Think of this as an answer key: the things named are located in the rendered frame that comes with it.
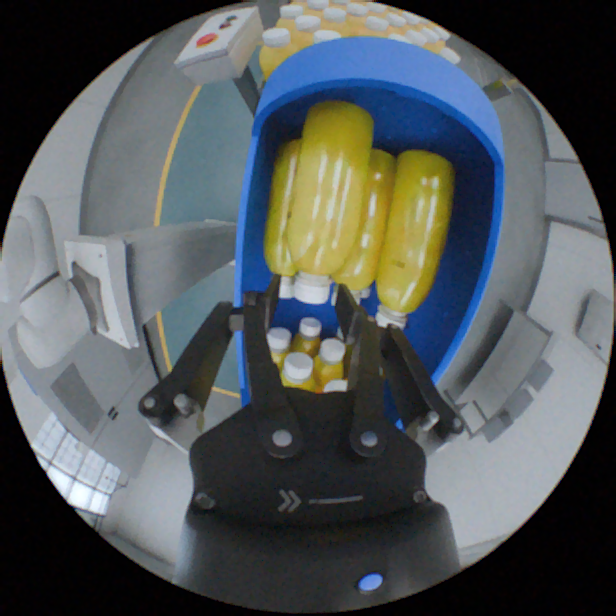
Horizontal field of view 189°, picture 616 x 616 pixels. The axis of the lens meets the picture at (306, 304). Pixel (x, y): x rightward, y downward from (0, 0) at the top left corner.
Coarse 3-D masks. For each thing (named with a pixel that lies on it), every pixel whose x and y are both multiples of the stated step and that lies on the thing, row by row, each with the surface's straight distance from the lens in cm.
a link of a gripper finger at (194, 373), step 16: (224, 304) 13; (208, 320) 12; (224, 320) 12; (208, 336) 10; (224, 336) 12; (192, 352) 9; (208, 352) 10; (224, 352) 12; (176, 368) 9; (192, 368) 9; (208, 368) 10; (160, 384) 8; (176, 384) 8; (192, 384) 8; (208, 384) 10; (144, 400) 8; (160, 400) 8; (144, 416) 8; (160, 416) 8
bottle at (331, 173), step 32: (320, 128) 19; (352, 128) 19; (320, 160) 17; (352, 160) 18; (320, 192) 16; (352, 192) 17; (288, 224) 18; (320, 224) 16; (352, 224) 17; (320, 256) 17
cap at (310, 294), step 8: (296, 280) 20; (296, 288) 20; (304, 288) 19; (312, 288) 19; (320, 288) 19; (328, 288) 20; (296, 296) 20; (304, 296) 19; (312, 296) 19; (320, 296) 19
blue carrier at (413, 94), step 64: (320, 64) 15; (384, 64) 14; (448, 64) 18; (256, 128) 20; (384, 128) 27; (448, 128) 24; (256, 192) 24; (256, 256) 26; (448, 256) 30; (320, 320) 40; (448, 320) 27; (384, 384) 41
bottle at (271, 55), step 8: (288, 40) 39; (264, 48) 40; (272, 48) 39; (280, 48) 39; (288, 48) 39; (296, 48) 41; (264, 56) 40; (272, 56) 39; (280, 56) 39; (288, 56) 39; (264, 64) 41; (272, 64) 40; (264, 72) 43
